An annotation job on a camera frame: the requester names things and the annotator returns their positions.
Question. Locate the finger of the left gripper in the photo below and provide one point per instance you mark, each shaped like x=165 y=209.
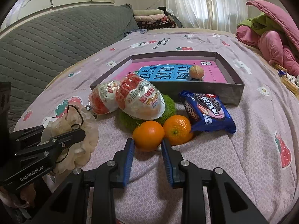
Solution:
x=28 y=136
x=54 y=151

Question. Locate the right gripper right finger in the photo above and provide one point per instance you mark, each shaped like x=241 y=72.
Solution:
x=227 y=202

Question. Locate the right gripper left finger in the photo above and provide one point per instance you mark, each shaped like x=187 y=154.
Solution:
x=69 y=202

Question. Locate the orange tangerine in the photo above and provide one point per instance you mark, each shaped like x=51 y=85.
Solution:
x=178 y=130
x=148 y=136

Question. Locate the red white snack bag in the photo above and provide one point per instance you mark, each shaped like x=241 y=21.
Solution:
x=102 y=99
x=139 y=98

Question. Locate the blue oreo cookie packet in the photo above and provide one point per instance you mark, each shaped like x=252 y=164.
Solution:
x=206 y=112

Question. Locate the walnut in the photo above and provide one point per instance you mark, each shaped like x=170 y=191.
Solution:
x=196 y=72

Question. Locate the grey quilted headboard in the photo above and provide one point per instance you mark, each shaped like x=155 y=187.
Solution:
x=34 y=53

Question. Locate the grey shallow cardboard box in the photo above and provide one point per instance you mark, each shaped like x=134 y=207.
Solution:
x=230 y=92

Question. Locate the pink and blue book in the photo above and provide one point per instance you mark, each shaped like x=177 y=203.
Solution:
x=171 y=70

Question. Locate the yellow wafer snack packet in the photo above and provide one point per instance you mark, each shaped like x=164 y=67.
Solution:
x=291 y=86

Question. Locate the small blue candy wrapper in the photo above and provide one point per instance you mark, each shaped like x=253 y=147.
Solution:
x=281 y=73

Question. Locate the floral white scrunchie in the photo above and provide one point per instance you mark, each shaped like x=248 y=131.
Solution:
x=293 y=79

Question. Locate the pink quilt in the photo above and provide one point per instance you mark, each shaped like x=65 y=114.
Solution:
x=276 y=47

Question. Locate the stack of folded blankets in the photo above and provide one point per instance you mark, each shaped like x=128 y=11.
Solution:
x=153 y=19

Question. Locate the green blanket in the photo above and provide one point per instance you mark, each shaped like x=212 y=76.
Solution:
x=261 y=24

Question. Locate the white sheer curtain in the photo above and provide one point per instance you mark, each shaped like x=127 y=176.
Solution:
x=222 y=15

